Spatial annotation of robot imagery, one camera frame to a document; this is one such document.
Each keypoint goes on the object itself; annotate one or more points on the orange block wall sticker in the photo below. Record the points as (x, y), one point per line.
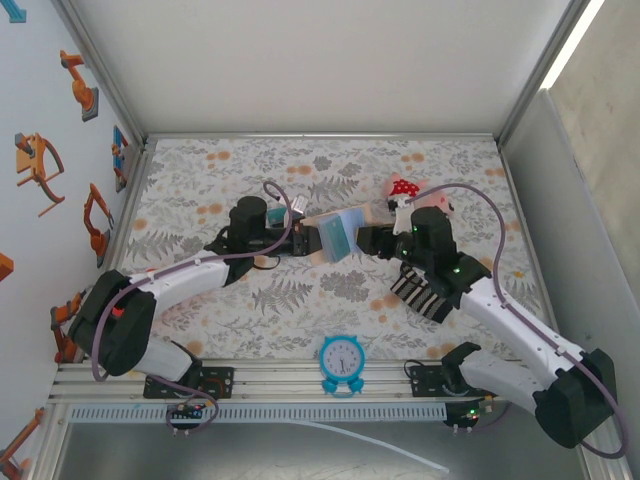
(5, 267)

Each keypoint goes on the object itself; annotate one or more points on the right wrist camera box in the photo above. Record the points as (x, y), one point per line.
(401, 220)

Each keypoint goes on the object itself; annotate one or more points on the wide aluminium base rail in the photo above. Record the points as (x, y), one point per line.
(290, 385)

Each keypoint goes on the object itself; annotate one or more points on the aluminium frame rail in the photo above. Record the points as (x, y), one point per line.
(135, 185)
(325, 136)

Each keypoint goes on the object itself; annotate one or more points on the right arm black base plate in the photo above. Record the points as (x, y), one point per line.
(417, 382)

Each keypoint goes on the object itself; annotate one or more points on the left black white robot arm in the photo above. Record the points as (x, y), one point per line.
(175, 280)

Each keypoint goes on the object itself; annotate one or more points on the teal credit card stack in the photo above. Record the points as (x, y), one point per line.
(277, 216)

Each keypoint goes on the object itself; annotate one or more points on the beige card holder wallet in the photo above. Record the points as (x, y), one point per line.
(340, 235)

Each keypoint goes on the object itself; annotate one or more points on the floral tablecloth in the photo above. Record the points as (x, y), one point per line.
(350, 150)

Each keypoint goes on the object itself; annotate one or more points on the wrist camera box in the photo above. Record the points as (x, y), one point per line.
(298, 207)
(401, 220)

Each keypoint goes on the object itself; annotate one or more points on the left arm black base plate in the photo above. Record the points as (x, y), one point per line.
(225, 382)

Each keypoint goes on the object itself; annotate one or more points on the blue alarm clock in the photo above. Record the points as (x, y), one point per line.
(342, 360)

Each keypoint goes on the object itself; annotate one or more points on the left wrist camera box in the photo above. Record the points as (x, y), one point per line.
(298, 207)

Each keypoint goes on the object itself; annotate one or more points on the pink plush toy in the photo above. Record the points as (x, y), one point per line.
(402, 187)

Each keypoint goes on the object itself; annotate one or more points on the aluminium frame post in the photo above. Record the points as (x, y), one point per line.
(100, 70)
(545, 70)

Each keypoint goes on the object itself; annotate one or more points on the blue orange machine wall sticker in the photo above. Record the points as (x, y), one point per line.
(119, 155)

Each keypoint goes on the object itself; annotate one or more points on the black white striped sock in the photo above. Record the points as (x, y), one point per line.
(420, 300)

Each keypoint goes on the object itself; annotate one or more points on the white plastic strip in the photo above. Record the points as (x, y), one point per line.
(380, 442)

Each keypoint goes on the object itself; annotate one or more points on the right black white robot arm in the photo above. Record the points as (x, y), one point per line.
(515, 320)

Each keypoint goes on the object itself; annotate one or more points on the orange gripper wall sticker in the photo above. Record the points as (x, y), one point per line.
(30, 160)

